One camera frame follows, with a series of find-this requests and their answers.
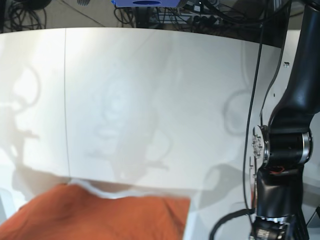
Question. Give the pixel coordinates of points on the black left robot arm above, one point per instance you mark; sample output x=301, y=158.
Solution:
x=285, y=144

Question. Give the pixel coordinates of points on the orange t-shirt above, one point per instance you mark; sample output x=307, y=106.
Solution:
x=71, y=212

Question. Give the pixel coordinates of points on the blue bin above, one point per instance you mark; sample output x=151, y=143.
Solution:
x=150, y=3

